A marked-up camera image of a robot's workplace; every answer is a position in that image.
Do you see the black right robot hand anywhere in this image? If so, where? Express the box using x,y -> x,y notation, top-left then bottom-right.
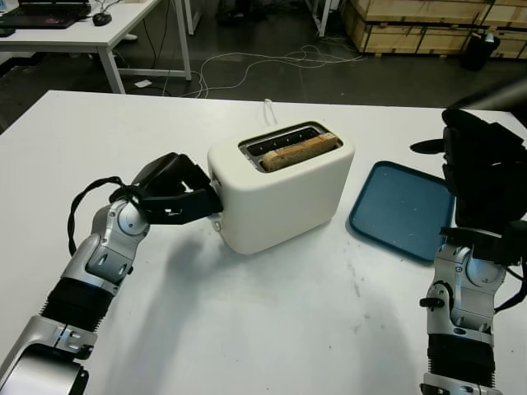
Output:
409,107 -> 527,234

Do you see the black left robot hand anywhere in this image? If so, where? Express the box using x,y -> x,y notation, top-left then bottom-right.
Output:
130,151 -> 215,199

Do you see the brown bread slice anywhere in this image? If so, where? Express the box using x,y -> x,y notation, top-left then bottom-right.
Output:
262,132 -> 338,173

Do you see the blue plastic tray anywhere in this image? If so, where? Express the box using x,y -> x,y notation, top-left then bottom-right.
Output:
348,160 -> 458,264

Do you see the cream two-slot toaster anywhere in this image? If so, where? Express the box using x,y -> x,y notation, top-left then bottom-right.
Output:
207,120 -> 357,256

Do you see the black trash bin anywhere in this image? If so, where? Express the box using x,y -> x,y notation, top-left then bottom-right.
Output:
459,31 -> 501,71

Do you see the wooden crate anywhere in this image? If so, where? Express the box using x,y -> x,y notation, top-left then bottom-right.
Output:
340,0 -> 527,58

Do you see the white table leg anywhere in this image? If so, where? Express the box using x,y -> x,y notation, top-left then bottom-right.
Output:
306,0 -> 333,38
183,0 -> 203,36

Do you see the white office desk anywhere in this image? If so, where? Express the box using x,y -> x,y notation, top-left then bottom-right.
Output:
0,0 -> 194,95

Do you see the black laptop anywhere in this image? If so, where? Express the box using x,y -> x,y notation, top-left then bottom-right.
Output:
0,0 -> 92,30

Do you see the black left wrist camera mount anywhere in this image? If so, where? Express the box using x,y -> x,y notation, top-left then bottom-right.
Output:
142,187 -> 226,226

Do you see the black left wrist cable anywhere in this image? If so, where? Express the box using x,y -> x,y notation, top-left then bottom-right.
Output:
67,175 -> 143,258

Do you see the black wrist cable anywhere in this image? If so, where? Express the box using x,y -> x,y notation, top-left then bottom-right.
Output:
67,175 -> 143,258
493,258 -> 527,312

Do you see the white toaster power cord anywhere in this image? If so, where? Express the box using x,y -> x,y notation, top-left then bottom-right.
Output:
262,98 -> 277,127

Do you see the white floor cable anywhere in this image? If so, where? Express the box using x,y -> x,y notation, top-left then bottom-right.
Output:
180,43 -> 367,100

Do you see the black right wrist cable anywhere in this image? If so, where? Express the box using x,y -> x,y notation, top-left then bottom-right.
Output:
493,258 -> 527,312

